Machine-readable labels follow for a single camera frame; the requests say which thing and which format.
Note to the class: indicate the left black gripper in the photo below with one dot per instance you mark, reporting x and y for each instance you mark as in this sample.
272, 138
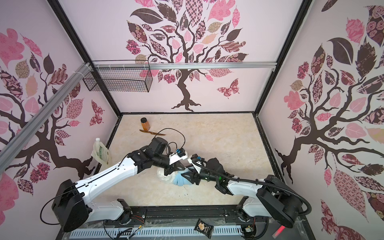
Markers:
173, 167

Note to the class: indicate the pink marker pen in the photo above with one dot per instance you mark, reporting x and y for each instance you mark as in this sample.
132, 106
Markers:
278, 232

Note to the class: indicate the small dark snack packet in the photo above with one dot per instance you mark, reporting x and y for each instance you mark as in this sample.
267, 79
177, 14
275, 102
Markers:
204, 228

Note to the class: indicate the brown wooden spoon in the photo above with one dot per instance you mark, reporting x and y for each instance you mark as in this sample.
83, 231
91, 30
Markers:
152, 133

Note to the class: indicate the rear aluminium frame bar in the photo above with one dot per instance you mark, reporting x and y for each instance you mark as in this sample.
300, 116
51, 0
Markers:
173, 66

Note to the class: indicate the left aluminium frame bar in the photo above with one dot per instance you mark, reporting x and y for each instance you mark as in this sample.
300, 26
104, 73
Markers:
11, 150

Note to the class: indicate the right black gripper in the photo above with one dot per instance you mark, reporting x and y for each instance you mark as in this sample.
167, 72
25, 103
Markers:
193, 175

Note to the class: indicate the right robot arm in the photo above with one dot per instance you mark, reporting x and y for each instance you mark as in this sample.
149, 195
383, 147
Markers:
269, 197

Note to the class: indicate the light blue bear hoodie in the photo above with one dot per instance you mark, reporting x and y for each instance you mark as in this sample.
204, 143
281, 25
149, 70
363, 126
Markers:
179, 180

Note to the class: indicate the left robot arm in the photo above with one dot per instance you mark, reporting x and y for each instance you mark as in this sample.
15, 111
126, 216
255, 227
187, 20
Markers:
74, 203

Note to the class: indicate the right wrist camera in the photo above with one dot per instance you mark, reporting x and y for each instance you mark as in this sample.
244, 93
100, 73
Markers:
196, 161

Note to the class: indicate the white green pouch bottle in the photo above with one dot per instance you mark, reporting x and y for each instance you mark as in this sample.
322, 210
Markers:
101, 153

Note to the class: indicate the black wire basket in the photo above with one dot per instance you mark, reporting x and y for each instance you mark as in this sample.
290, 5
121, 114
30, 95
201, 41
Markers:
123, 76

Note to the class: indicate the white teddy bear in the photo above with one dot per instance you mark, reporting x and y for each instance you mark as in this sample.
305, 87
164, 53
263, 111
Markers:
169, 179

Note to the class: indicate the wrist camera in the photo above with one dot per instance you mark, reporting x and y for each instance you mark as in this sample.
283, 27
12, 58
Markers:
179, 155
196, 161

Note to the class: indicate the amber bottle black cap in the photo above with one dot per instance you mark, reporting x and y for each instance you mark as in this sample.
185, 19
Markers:
145, 124

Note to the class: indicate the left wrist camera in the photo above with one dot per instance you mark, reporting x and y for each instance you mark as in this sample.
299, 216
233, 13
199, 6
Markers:
179, 155

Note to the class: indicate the white slotted cable duct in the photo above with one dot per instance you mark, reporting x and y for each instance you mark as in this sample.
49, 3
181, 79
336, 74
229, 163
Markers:
146, 232

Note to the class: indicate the aluminium frame bar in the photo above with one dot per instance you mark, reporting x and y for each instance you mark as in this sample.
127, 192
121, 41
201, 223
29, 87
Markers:
173, 66
11, 150

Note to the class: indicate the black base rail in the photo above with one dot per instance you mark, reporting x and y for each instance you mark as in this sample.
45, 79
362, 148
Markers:
213, 215

